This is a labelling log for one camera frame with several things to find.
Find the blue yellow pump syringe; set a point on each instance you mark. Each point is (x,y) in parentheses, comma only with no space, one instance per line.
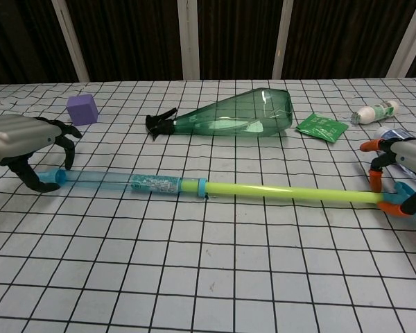
(263,191)

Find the green spray bottle black nozzle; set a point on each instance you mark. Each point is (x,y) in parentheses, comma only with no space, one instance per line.
(235,119)

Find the small white bottle green label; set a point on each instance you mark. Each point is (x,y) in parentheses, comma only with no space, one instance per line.
(376,111)

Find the purple foam cube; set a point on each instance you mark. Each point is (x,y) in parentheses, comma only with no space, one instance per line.
(82,110)

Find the white frame post with foot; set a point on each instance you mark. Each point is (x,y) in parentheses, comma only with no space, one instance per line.
(286,38)

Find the clear plastic water bottle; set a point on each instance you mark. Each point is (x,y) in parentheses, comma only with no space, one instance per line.
(397,133)

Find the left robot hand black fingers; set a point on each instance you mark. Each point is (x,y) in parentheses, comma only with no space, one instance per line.
(21,137)

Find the green sachet packet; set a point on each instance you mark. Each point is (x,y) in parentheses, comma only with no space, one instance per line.
(321,127)

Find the white black-grid tablecloth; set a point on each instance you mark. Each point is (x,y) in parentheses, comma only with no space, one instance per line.
(208,263)

